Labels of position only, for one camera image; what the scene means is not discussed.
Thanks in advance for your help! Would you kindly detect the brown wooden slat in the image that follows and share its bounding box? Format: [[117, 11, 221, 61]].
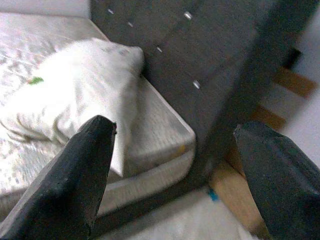
[[251, 104, 287, 131], [271, 66, 317, 100]]

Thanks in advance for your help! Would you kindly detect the white quilted mattress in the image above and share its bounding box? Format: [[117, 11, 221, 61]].
[[0, 11, 197, 226]]

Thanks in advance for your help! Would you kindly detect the light wooden plank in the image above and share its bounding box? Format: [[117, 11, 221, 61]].
[[208, 147, 272, 240]]

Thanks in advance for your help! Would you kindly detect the dark bed frame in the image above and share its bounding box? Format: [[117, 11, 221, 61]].
[[87, 159, 216, 240]]

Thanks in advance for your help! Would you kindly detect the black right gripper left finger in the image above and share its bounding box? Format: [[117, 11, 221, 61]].
[[0, 114, 118, 240]]

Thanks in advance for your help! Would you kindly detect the dark tufted studded headboard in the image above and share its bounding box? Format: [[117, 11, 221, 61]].
[[89, 0, 320, 188]]

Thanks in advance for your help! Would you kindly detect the blue tape piece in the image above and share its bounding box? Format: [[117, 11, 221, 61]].
[[206, 187, 220, 202]]

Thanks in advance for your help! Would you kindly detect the white pillow with green print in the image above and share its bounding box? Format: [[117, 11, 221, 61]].
[[0, 37, 146, 177]]

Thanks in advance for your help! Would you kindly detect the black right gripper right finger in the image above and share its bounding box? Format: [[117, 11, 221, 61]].
[[233, 120, 320, 240]]

